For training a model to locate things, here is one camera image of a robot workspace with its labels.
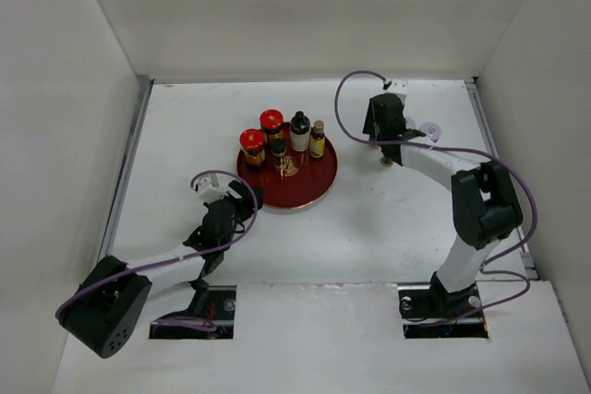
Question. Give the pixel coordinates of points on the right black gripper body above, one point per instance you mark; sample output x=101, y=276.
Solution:
x=380, y=135

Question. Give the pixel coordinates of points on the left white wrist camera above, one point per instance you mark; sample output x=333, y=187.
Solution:
x=209, y=190

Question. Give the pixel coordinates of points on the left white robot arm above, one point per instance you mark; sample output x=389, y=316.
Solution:
x=104, y=311

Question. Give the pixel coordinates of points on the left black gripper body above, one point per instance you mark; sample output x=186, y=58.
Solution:
x=243, y=210

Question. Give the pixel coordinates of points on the yellow-label beige-cap spice bottle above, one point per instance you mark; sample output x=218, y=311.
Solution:
x=317, y=140

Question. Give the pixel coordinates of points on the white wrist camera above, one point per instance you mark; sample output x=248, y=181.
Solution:
x=400, y=87
x=209, y=190

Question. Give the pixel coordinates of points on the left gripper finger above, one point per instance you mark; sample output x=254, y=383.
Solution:
x=239, y=188
x=258, y=193

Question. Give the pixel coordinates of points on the right aluminium table rail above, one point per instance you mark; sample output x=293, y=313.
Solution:
x=518, y=240

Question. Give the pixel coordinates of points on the aluminium table rail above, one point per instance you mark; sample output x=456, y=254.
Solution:
x=106, y=243
x=518, y=240

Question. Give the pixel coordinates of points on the white-lid spice jar left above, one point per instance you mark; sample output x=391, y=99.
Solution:
x=410, y=123

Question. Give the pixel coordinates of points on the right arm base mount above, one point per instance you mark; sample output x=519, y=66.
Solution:
x=432, y=313

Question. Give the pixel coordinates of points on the left aluminium table rail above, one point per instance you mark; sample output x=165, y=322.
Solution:
x=106, y=243

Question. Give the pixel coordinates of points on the white-lid spice jar right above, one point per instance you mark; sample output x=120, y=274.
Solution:
x=431, y=130

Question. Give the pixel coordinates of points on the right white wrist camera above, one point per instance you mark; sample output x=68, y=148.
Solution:
x=400, y=87

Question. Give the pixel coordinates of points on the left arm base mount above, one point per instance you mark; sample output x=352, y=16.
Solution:
x=210, y=315

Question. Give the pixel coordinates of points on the white-lid spice jar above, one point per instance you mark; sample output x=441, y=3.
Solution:
x=410, y=123
x=431, y=130

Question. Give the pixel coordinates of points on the clear salt grinder black top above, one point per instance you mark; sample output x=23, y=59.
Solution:
x=300, y=132

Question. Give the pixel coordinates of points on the red-lid dark sauce jar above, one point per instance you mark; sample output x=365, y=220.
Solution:
x=271, y=124

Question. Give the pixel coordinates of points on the round red lacquer tray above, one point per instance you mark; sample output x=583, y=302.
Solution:
x=302, y=182

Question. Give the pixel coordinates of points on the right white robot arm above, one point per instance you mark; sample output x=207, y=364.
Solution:
x=485, y=208

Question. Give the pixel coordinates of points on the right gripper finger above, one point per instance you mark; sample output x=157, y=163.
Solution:
x=369, y=127
x=392, y=152

